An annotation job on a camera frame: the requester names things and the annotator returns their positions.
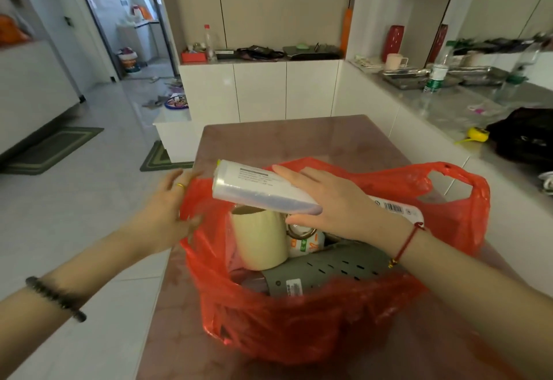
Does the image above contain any person's right hand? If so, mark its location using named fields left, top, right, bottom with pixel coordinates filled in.
left=272, top=166, right=416, bottom=256

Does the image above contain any person's left hand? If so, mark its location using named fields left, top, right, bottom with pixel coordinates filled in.
left=124, top=169, right=204, bottom=258

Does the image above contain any red plastic shopping bag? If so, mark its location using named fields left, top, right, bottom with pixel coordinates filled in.
left=179, top=157, right=491, bottom=366

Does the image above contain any person's left forearm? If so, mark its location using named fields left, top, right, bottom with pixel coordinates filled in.
left=0, top=224, right=149, bottom=380

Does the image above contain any person's right forearm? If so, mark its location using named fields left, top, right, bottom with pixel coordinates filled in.
left=389, top=225, right=553, bottom=380

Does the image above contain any white orange pull-tab can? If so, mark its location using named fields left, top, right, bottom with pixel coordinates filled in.
left=285, top=223, right=326, bottom=259

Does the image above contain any beige ceramic mug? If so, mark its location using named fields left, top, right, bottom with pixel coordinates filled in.
left=230, top=205, right=290, bottom=272

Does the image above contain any grey perforated plastic holder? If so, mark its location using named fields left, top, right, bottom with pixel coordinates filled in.
left=259, top=239, right=408, bottom=299

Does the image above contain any small green floor mat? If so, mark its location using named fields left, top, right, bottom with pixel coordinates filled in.
left=139, top=140, right=195, bottom=172

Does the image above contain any white low step stool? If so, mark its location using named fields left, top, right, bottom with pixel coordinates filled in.
left=152, top=107, right=203, bottom=164

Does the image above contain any colourful round plate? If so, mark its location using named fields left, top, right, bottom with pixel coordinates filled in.
left=164, top=93, right=190, bottom=111

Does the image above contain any stack of papers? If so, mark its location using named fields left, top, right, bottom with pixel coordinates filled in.
left=351, top=55, right=386, bottom=70

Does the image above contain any metal rectangular tray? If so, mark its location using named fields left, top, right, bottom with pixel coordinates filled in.
left=379, top=67, right=461, bottom=90

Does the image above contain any red tall vase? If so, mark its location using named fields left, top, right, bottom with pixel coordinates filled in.
left=381, top=25, right=406, bottom=63

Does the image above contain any green label water bottle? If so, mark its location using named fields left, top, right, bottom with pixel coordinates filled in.
left=422, top=40, right=455, bottom=95

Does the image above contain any large green door mat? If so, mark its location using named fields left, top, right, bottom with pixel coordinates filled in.
left=0, top=127, right=105, bottom=176

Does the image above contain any clear bottle with red cap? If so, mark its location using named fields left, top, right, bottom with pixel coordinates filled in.
left=203, top=24, right=217, bottom=63

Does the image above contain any yellow tape measure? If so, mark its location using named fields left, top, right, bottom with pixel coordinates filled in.
left=454, top=127, right=490, bottom=146

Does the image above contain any white waste bin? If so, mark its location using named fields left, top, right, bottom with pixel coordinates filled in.
left=116, top=47, right=141, bottom=75

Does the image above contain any white counter cabinet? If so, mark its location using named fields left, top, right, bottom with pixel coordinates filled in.
left=332, top=60, right=553, bottom=298

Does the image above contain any white side cabinet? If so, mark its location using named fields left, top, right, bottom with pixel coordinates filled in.
left=0, top=39, right=84, bottom=157

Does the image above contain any black fabric bag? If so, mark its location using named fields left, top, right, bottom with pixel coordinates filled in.
left=486, top=107, right=553, bottom=174

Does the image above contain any orange plastic bag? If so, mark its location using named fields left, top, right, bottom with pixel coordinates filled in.
left=0, top=14, right=32, bottom=46

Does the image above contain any white low wall cabinet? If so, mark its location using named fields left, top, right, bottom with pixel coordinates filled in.
left=178, top=59, right=343, bottom=126

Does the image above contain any red string bracelet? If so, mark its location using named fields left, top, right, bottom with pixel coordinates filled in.
left=387, top=222, right=427, bottom=269

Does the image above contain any black pouch with cables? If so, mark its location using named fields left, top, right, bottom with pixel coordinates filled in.
left=236, top=45, right=286, bottom=62

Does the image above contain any pink cup with handle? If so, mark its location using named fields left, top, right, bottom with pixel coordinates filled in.
left=384, top=53, right=409, bottom=71

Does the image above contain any black bead bracelet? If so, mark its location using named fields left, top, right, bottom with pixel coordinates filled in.
left=25, top=276, right=87, bottom=323

